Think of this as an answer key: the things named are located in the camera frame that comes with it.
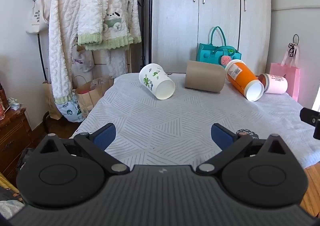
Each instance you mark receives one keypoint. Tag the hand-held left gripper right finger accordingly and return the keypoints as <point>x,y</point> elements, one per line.
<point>221,137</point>

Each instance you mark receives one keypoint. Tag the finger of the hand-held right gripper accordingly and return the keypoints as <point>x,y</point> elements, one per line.
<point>310,117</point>

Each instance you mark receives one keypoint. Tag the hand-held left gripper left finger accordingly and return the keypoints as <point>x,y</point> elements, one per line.
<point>106,136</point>

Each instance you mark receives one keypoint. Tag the pink cup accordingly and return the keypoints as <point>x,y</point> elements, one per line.
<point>277,84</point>

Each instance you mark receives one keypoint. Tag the brown paper cup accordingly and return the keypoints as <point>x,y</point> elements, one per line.
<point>203,76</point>

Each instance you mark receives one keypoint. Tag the orange cup with white label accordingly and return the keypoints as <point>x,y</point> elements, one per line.
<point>241,76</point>

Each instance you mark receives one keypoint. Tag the white cup with green print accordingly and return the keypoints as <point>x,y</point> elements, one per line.
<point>152,78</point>

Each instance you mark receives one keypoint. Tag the brown paper bag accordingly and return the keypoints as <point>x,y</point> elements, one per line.
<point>92,96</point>
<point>48,101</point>

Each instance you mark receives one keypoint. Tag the pink paper bag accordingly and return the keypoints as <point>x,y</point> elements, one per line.
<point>291,78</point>

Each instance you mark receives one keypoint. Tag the printed white plastic bag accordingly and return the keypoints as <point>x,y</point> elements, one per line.
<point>71,111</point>

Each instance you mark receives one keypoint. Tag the grey patterned tablecloth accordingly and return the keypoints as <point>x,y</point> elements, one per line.
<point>175,121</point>

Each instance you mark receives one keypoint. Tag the watermelon charm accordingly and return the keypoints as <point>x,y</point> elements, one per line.
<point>224,60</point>

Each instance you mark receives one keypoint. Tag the small canvas bag purple print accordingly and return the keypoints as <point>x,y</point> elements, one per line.
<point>82,61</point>

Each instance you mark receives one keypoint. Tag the teal felt handbag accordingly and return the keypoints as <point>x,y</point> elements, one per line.
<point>208,53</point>

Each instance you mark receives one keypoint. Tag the wooden dresser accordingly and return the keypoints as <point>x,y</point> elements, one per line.
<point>12,138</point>

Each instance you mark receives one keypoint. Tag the white fluffy robe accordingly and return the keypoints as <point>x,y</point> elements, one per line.
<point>62,41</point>

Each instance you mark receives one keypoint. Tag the black metal coat rack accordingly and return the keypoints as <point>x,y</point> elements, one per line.
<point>39,46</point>

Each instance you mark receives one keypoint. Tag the black tripod stand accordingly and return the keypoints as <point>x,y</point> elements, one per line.
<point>143,28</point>

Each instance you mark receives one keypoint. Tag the crumpled bedding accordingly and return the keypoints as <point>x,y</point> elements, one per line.
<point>8,206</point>

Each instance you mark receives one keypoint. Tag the white wardrobe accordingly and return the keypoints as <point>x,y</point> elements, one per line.
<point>175,16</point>

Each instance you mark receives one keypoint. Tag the white fluffy dog-print jacket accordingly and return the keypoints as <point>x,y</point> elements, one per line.
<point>110,3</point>

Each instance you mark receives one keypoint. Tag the white canvas tote bag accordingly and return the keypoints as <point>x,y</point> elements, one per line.
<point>37,16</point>

